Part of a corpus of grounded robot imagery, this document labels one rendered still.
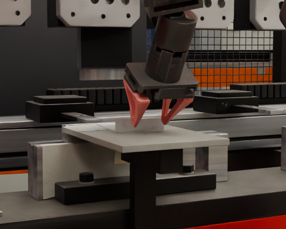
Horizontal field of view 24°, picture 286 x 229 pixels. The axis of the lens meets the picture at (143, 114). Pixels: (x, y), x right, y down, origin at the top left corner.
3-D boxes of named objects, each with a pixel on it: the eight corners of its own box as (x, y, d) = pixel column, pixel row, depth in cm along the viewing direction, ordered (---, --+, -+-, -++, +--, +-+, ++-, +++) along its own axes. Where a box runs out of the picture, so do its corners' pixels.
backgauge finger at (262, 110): (253, 121, 140) (254, 97, 140) (192, 110, 163) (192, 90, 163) (299, 118, 145) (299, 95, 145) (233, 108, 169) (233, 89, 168)
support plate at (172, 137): (122, 153, 93) (122, 146, 93) (61, 131, 117) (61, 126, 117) (229, 145, 101) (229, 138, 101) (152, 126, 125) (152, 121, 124)
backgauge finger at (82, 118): (63, 131, 122) (63, 104, 121) (25, 118, 145) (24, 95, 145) (123, 128, 127) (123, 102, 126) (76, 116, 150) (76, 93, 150)
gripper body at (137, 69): (123, 72, 104) (132, 31, 100) (179, 71, 108) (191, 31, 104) (138, 96, 99) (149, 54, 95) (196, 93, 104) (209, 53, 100)
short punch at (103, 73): (81, 80, 118) (80, 27, 117) (77, 80, 120) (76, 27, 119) (131, 79, 123) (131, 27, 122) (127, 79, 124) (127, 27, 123)
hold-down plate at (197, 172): (64, 205, 111) (64, 187, 111) (54, 198, 116) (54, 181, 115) (216, 189, 124) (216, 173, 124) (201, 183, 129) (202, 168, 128)
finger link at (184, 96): (129, 112, 110) (140, 64, 105) (167, 110, 113) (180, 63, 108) (144, 137, 105) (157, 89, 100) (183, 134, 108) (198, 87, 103)
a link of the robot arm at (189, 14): (167, 15, 93) (204, 18, 95) (155, -7, 99) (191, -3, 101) (156, 57, 97) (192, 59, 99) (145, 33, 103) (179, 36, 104)
